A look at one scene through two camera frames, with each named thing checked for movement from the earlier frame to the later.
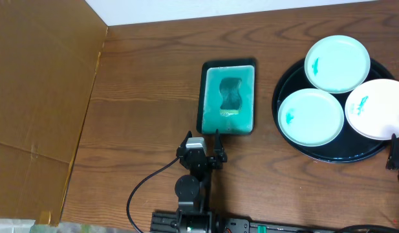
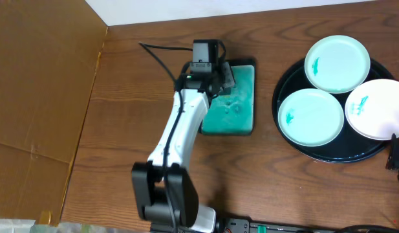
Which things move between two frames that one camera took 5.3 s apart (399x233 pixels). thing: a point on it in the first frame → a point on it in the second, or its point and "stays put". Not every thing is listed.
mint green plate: (311, 117) stays put
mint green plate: (337, 64) stays put
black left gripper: (212, 160) → (226, 77)
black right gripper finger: (395, 160) stays put
